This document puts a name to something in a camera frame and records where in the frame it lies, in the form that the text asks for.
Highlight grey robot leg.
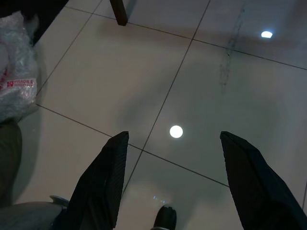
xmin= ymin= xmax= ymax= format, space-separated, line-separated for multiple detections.
xmin=0 ymin=195 xmax=70 ymax=230

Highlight clear plastic bag red print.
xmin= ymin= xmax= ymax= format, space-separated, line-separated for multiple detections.
xmin=0 ymin=11 xmax=39 ymax=123

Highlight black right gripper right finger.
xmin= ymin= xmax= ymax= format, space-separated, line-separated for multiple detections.
xmin=220 ymin=131 xmax=307 ymax=230

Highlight dark wooden furniture leg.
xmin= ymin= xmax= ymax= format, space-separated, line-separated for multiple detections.
xmin=109 ymin=0 xmax=129 ymax=26

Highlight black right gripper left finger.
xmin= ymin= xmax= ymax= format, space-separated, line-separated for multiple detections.
xmin=54 ymin=131 xmax=130 ymax=230

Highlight olive green fabric object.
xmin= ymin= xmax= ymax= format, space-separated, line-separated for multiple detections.
xmin=0 ymin=119 xmax=23 ymax=208

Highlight dark furniture base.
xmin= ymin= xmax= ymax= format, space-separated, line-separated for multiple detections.
xmin=0 ymin=0 xmax=70 ymax=46

